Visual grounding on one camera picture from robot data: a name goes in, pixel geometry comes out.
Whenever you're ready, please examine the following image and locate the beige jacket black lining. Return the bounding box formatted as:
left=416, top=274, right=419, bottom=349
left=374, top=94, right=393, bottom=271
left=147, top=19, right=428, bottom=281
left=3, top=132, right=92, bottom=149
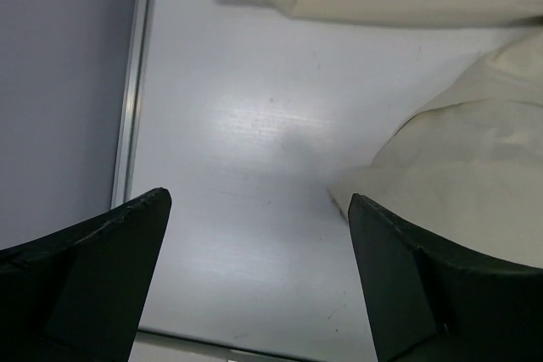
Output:
left=250, top=0, right=542, bottom=267

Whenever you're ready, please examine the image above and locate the left table edge rail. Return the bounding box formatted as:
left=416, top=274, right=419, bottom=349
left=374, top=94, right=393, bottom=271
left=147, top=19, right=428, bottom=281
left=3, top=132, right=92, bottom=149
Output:
left=110, top=0, right=154, bottom=208

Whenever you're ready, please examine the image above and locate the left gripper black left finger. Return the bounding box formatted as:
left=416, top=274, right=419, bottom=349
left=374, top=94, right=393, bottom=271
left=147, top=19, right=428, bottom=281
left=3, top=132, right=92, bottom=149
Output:
left=1, top=188, right=171, bottom=361

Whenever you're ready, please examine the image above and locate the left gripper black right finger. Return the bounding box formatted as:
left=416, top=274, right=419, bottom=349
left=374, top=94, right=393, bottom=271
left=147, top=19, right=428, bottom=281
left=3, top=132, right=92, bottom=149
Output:
left=348, top=194, right=542, bottom=361

